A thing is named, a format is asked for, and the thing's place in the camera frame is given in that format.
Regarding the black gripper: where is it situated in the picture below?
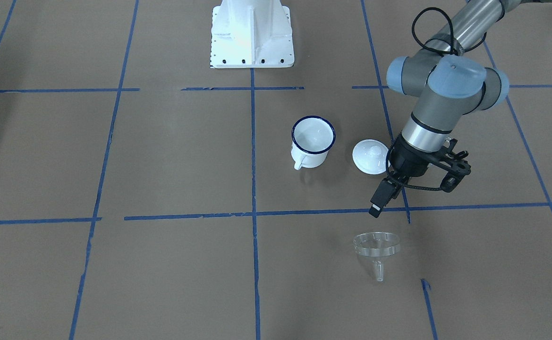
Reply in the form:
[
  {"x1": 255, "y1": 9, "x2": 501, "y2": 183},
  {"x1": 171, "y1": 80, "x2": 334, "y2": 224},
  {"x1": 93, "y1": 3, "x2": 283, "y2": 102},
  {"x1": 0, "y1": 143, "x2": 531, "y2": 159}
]
[{"x1": 368, "y1": 136, "x2": 433, "y2": 218}]

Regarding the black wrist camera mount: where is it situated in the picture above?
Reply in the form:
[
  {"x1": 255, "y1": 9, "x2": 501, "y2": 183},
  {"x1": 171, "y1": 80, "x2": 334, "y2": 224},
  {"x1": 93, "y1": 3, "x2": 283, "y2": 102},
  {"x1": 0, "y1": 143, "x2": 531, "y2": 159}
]
[{"x1": 431, "y1": 137, "x2": 471, "y2": 193}]

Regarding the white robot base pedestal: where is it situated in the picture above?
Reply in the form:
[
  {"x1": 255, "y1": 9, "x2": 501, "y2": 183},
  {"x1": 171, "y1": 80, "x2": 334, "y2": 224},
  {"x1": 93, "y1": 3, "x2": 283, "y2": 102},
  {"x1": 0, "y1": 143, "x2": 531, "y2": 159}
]
[{"x1": 210, "y1": 0, "x2": 295, "y2": 69}]

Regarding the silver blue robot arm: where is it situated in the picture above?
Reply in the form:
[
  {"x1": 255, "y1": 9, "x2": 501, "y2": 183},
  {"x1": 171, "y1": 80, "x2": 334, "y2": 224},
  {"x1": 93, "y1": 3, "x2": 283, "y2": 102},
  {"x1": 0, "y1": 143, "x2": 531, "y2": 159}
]
[{"x1": 362, "y1": 0, "x2": 552, "y2": 216}]

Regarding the white enamel mug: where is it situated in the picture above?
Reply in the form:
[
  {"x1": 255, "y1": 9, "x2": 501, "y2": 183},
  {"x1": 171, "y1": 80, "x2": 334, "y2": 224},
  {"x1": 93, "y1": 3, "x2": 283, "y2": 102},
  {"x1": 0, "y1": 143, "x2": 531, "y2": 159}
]
[{"x1": 290, "y1": 115, "x2": 337, "y2": 170}]

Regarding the clear glass funnel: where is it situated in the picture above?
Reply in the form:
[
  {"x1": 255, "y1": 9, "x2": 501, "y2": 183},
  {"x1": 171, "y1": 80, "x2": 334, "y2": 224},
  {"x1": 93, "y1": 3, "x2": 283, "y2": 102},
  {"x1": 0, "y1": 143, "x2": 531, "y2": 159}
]
[{"x1": 353, "y1": 232, "x2": 401, "y2": 282}]

